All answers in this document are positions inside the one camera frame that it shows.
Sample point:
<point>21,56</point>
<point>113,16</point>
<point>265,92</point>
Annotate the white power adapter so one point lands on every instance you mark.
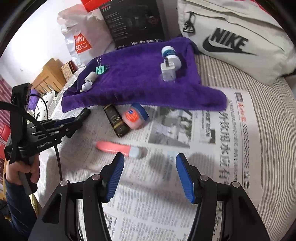
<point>168,70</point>

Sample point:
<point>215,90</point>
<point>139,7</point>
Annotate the teal binder clip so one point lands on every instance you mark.
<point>101,69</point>

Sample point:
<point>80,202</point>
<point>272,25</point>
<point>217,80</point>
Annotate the white blue bottle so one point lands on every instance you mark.
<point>170,53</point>

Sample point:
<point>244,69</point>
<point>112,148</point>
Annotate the white tape roll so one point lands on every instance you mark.
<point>91,77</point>

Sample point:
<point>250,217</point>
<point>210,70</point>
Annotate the newspaper sheet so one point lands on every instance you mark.
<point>149,203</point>

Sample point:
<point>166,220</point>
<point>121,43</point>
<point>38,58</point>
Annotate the grey Nike waist bag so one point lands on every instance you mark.
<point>240,33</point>

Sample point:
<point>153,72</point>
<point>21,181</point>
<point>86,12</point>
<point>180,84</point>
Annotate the dark blue sleeve forearm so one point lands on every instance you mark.
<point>23,216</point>

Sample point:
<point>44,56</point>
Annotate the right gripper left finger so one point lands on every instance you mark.
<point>99,189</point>

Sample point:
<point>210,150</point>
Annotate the pink white tube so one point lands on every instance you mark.
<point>128,151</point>

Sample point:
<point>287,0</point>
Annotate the small white USB plug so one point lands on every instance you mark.
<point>86,87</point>

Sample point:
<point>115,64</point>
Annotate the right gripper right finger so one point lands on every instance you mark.
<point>200,190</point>

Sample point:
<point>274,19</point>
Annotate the black gold tube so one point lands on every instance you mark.
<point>119,126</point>

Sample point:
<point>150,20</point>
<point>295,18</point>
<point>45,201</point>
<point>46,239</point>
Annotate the person left hand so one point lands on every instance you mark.
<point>12,170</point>

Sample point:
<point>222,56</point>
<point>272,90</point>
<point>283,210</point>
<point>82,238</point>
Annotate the black headset box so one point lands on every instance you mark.
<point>133,22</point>

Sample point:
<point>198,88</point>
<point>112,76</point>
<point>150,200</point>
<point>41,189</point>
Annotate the pink Vaseline jar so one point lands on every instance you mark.
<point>135,117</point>

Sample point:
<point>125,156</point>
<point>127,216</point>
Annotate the black Horizon tube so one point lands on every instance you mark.
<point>83,115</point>

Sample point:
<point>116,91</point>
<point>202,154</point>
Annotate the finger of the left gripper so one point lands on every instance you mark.
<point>64,121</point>

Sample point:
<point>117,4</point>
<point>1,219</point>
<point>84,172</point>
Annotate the purple towel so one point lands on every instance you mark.
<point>134,76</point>

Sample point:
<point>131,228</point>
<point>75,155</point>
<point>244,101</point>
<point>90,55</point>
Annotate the white Miniso plastic bag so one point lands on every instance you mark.
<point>86,34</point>

